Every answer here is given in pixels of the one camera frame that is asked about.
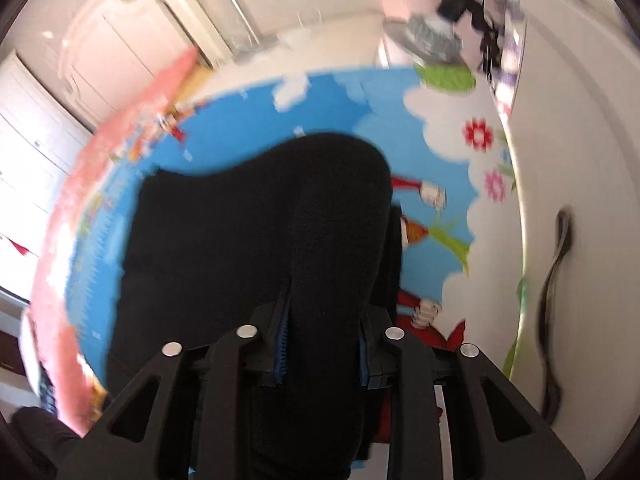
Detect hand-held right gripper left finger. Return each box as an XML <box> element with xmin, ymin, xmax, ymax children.
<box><xmin>56</xmin><ymin>300</ymin><xmax>293</xmax><ymax>480</ymax></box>

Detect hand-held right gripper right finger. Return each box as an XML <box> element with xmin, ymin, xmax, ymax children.
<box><xmin>357</xmin><ymin>309</ymin><xmax>586</xmax><ymax>480</ymax></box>

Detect black pants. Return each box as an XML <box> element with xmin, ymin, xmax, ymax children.
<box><xmin>106</xmin><ymin>132</ymin><xmax>403</xmax><ymax>480</ymax></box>

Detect cartoon printed blanket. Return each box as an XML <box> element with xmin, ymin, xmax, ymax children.
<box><xmin>62</xmin><ymin>62</ymin><xmax>528</xmax><ymax>480</ymax></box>

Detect pink printed bedsheet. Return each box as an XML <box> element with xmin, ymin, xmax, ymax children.
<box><xmin>30</xmin><ymin>47</ymin><xmax>213</xmax><ymax>436</ymax></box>

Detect dark cloth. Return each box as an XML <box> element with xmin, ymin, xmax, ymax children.
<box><xmin>9</xmin><ymin>406</ymin><xmax>82</xmax><ymax>480</ymax></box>

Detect white wardrobe door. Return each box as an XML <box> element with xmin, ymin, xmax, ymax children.
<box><xmin>492</xmin><ymin>0</ymin><xmax>640</xmax><ymax>461</ymax></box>

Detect white wooden headboard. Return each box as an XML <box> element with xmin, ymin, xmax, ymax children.
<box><xmin>57</xmin><ymin>0</ymin><xmax>223</xmax><ymax>131</ymax></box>

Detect silver desk lamp stand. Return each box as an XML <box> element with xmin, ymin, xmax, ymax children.
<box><xmin>204</xmin><ymin>0</ymin><xmax>282</xmax><ymax>63</ymax></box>

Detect dark curved door handle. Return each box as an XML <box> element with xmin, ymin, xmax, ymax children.
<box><xmin>537</xmin><ymin>206</ymin><xmax>576</xmax><ymax>418</ymax></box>

